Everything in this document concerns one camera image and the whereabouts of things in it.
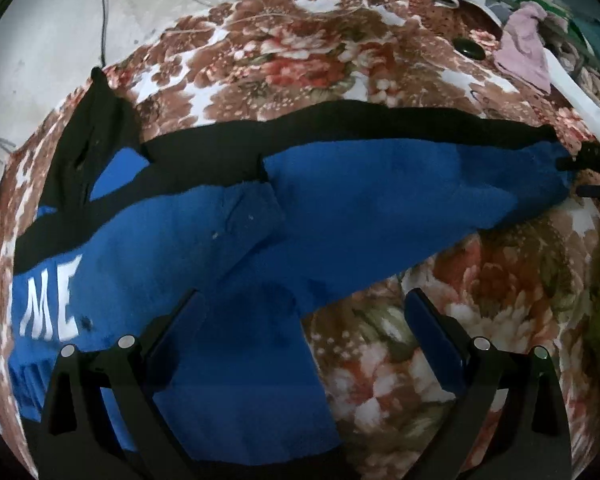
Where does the blue and black hooded jacket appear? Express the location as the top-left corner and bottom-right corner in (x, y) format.
(8, 70), (573, 466)

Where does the white folded garment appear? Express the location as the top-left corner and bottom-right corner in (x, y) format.
(544, 49), (600, 142)

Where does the pink cloth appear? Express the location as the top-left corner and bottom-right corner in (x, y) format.
(493, 1), (550, 94)

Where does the small black oval object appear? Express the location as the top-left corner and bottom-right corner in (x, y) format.
(452, 37), (486, 61)

